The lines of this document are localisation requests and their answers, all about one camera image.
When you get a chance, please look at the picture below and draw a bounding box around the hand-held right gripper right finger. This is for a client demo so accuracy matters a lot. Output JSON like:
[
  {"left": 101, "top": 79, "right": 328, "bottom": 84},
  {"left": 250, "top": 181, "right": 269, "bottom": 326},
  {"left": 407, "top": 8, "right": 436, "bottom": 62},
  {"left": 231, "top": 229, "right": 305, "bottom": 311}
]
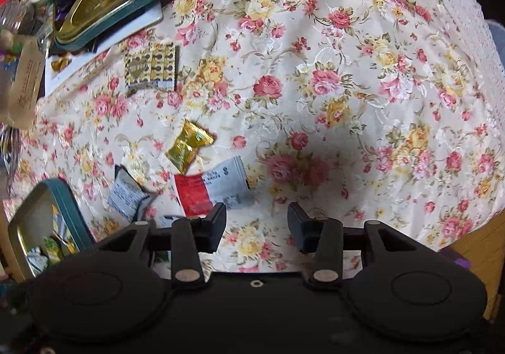
[{"left": 287, "top": 203, "right": 425, "bottom": 287}]

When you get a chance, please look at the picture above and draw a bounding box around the white flat board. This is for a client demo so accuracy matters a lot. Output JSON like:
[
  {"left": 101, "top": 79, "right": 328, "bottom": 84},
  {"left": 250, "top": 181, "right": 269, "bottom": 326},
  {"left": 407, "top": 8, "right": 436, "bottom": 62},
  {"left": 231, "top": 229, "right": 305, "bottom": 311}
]
[{"left": 43, "top": 2, "right": 165, "bottom": 97}]

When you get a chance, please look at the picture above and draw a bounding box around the white strip snack packet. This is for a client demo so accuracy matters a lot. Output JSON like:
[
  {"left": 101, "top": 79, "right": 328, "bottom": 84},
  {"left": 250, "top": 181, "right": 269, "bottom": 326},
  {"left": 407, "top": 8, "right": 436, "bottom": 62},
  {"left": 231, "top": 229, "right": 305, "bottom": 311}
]
[{"left": 156, "top": 213, "right": 186, "bottom": 228}]

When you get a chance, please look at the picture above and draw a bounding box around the gold candy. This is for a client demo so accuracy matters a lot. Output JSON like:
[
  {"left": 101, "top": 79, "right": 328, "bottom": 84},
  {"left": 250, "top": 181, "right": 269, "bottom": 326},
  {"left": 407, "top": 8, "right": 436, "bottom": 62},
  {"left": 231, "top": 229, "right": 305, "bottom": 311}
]
[
  {"left": 164, "top": 120, "right": 216, "bottom": 176},
  {"left": 50, "top": 56, "right": 72, "bottom": 73}
]

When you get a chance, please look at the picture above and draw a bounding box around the floral tablecloth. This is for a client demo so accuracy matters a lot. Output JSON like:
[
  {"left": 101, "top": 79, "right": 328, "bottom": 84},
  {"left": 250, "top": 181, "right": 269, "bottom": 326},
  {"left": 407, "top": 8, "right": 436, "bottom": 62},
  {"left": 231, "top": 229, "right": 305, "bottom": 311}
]
[{"left": 8, "top": 0, "right": 505, "bottom": 274}]

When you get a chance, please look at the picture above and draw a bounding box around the gold candy on board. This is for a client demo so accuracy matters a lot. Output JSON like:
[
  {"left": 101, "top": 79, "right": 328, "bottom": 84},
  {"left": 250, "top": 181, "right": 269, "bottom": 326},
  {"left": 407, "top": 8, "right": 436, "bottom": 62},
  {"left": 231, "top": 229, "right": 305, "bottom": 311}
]
[{"left": 50, "top": 56, "right": 72, "bottom": 73}]

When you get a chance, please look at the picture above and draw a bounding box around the red white snack packet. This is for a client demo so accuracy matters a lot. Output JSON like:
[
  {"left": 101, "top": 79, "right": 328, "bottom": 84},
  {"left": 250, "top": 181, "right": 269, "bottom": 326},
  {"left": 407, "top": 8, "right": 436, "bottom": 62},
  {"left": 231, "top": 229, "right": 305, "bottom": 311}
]
[{"left": 173, "top": 156, "right": 254, "bottom": 219}]

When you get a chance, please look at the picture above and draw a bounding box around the white grey snack packet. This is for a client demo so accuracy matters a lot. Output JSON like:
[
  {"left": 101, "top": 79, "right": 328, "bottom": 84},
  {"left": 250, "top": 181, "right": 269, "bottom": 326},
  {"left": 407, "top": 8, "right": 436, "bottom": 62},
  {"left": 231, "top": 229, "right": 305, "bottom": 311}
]
[{"left": 106, "top": 164, "right": 157, "bottom": 223}]

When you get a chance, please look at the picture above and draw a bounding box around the small green candy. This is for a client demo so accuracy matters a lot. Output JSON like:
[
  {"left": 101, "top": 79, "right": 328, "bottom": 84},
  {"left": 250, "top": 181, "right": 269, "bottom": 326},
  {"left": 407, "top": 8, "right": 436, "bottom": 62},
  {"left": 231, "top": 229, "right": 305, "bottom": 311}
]
[{"left": 43, "top": 236, "right": 66, "bottom": 262}]

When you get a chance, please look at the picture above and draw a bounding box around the gold patterned snack packet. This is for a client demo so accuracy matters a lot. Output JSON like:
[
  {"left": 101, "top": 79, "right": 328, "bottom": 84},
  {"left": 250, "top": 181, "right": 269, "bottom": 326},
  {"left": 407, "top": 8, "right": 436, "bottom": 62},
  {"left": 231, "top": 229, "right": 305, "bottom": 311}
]
[{"left": 124, "top": 42, "right": 181, "bottom": 93}]

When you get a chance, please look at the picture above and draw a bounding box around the green white triangular snack packet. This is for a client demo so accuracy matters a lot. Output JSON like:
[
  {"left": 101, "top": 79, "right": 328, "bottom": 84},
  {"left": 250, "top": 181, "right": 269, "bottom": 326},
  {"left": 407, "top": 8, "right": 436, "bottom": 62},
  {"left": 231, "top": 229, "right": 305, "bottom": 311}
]
[{"left": 26, "top": 249, "right": 51, "bottom": 274}]

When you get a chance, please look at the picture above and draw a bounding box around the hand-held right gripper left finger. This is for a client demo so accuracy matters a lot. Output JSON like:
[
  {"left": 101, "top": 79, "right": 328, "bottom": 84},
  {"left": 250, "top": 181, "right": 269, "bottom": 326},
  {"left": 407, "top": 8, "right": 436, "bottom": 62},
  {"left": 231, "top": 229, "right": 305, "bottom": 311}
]
[{"left": 94, "top": 203, "right": 228, "bottom": 287}]

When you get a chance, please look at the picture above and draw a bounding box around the green-rimmed gold tin tray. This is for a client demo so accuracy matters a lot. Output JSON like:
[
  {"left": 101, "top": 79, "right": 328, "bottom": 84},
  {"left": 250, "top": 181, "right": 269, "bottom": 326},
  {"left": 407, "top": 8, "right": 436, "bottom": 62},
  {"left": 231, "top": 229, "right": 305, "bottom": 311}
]
[{"left": 7, "top": 179, "right": 96, "bottom": 280}]

